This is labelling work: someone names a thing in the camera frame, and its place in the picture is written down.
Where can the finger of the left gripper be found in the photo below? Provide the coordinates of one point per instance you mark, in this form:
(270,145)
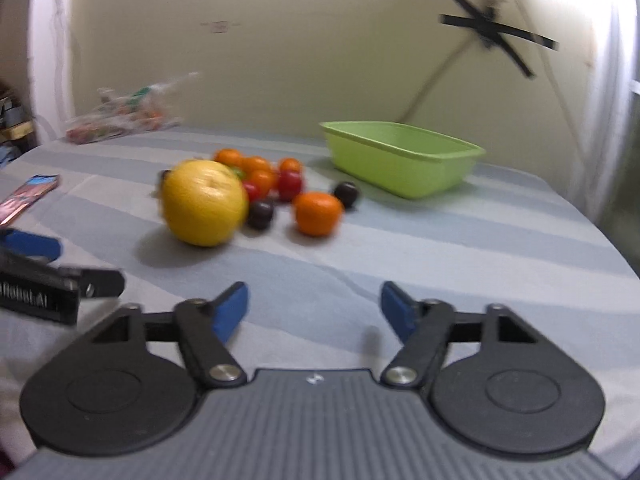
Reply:
(95,283)
(31,245)

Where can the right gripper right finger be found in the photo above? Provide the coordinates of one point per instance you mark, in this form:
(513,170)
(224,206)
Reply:
(490,379)

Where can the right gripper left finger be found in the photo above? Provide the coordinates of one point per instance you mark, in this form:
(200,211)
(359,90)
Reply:
(136,378)

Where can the large yellow grapefruit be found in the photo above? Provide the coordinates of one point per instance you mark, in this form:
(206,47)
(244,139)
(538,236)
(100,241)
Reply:
(203,203)

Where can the dark plum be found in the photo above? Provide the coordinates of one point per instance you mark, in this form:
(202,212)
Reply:
(347,193)
(260,215)

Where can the orange tangerine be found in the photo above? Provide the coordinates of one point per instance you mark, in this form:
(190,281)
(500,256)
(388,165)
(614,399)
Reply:
(317,214)
(265,181)
(290,165)
(229,157)
(255,163)

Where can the red tomato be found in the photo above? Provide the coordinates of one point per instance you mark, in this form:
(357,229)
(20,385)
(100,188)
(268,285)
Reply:
(289,186)

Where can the smartphone with colourful screen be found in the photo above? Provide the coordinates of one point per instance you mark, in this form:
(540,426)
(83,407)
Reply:
(26,195)

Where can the striped blue bed sheet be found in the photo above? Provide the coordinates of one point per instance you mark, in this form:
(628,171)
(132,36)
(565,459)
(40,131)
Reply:
(500,237)

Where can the clear plastic snack bag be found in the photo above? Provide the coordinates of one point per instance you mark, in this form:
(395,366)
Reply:
(151,108)

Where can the green plastic basin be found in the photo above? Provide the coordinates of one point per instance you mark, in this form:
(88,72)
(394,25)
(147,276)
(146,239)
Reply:
(407,161)

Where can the black tape cross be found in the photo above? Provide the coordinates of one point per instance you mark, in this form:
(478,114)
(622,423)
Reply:
(493,33)

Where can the small wall sticker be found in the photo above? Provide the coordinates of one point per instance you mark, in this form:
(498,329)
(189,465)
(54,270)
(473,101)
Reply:
(219,27)

